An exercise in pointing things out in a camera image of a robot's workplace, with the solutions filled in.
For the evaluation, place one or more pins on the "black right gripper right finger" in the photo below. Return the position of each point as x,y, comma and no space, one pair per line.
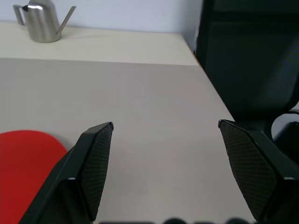
261,172

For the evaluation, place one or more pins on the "black mesh office chair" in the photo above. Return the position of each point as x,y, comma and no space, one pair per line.
245,70

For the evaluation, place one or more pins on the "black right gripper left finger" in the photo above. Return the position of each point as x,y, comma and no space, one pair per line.
74,177

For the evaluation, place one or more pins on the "silver metal watering can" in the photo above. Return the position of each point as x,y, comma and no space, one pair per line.
43,25

